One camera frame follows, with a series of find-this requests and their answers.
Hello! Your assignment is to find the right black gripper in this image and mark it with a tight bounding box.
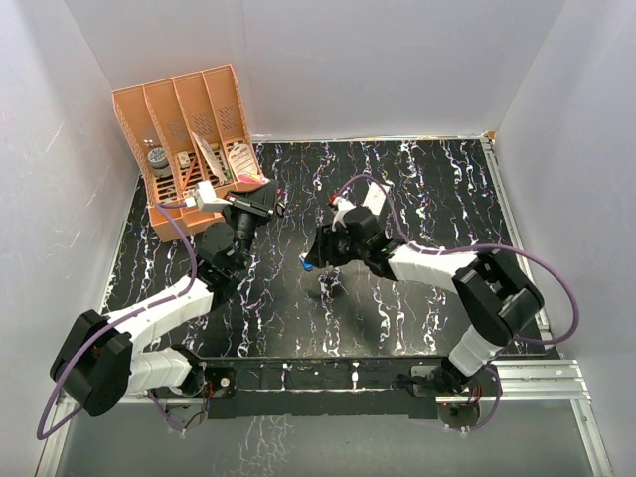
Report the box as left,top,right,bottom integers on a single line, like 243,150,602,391
305,222,368,268

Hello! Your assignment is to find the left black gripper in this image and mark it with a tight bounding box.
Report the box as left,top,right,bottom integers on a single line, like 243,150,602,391
220,180,278,271

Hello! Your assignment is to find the key with blue tag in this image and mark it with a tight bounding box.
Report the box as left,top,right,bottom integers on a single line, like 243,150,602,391
299,253,314,272

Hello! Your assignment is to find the pink strap keyring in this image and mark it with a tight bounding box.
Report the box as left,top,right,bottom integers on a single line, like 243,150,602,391
238,172,269,188

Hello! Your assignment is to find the key with black tag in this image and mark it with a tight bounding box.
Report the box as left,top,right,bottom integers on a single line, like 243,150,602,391
274,189,287,218

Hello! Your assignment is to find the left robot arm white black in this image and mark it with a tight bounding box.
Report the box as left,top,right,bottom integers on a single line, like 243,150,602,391
51,175,284,417

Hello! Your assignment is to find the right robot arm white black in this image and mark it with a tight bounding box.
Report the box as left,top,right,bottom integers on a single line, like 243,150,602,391
301,206,545,395

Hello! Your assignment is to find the white label packet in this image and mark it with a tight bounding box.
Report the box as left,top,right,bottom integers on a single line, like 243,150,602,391
228,142,260,179

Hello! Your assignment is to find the white paper card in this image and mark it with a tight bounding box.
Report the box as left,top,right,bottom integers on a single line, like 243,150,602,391
192,132,224,180

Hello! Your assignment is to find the white cardboard box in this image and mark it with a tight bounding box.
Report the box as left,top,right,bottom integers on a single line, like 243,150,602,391
362,182,390,217

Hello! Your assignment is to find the small beige box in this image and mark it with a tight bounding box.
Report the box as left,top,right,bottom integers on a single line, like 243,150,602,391
176,151,196,169

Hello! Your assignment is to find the orange plastic file organizer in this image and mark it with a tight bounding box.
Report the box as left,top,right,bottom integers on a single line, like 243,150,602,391
112,65,256,241

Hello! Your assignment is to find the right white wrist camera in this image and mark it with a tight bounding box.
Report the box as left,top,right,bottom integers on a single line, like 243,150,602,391
329,195,356,232

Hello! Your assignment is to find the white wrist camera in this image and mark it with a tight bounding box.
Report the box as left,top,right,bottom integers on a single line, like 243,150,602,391
329,195,356,232
184,181,232,213

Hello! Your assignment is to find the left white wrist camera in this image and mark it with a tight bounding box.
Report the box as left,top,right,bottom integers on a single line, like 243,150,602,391
184,181,232,213

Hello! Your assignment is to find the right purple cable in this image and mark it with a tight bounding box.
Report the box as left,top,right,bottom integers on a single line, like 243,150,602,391
335,173,581,432

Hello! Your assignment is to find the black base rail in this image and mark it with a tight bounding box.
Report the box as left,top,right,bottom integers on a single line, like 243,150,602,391
197,357,438,419

